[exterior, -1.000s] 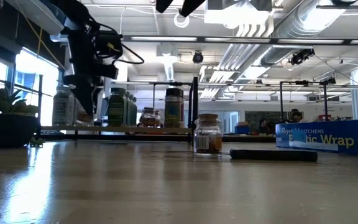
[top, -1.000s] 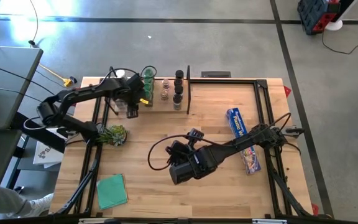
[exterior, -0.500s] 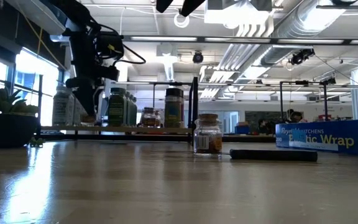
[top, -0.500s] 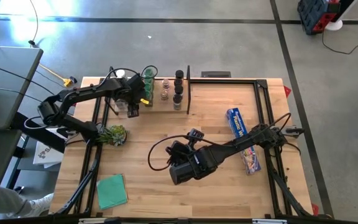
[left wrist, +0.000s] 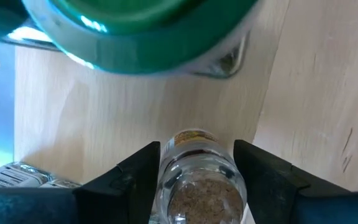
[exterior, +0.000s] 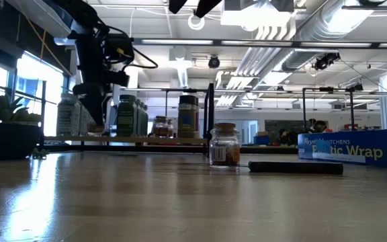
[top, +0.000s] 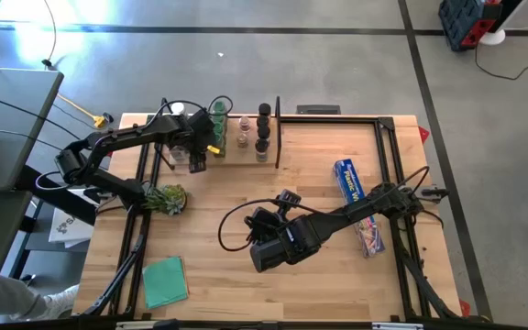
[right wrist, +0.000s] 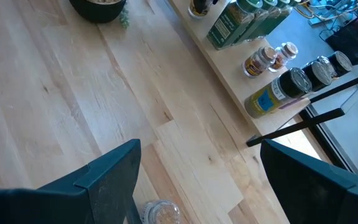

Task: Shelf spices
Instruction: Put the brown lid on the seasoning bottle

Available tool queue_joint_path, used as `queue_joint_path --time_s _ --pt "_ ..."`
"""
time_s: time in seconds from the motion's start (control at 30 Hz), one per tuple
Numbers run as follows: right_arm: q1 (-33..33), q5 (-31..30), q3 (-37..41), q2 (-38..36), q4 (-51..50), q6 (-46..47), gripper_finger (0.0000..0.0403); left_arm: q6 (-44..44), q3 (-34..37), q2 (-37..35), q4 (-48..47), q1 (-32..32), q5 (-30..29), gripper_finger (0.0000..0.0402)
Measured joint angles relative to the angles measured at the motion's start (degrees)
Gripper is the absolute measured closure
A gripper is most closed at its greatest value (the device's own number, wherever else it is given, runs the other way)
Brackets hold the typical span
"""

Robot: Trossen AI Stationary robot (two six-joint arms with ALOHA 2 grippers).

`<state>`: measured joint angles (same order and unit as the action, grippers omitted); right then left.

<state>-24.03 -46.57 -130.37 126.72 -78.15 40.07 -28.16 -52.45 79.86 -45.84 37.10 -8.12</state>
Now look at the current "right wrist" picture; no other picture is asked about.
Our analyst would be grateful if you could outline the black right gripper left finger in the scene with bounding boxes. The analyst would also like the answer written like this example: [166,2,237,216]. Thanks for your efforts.
[0,139,142,224]

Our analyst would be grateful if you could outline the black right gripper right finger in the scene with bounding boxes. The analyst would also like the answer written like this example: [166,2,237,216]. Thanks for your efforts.
[260,139,358,224]

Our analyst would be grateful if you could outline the black-lid spice jars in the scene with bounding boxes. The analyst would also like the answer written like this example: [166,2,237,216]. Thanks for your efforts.
[244,67,313,119]

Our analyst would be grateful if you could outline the small brown lid glass jar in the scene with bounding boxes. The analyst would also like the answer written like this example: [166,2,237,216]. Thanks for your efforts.
[268,41,299,73]
[242,45,278,78]
[140,200,182,224]

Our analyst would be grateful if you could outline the green-lid spice jars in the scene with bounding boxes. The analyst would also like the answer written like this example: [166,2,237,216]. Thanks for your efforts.
[206,0,264,50]

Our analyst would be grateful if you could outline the black equipment box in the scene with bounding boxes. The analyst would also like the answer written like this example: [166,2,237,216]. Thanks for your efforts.
[324,9,358,66]

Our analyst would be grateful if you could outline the white power strip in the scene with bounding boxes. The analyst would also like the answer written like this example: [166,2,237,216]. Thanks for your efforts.
[308,14,332,26]

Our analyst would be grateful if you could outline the small green succulent sprig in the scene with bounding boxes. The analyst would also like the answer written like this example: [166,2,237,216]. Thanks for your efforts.
[118,6,132,30]

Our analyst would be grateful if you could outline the succulent plant in black pot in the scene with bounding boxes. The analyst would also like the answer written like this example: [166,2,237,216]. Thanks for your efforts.
[68,0,127,24]

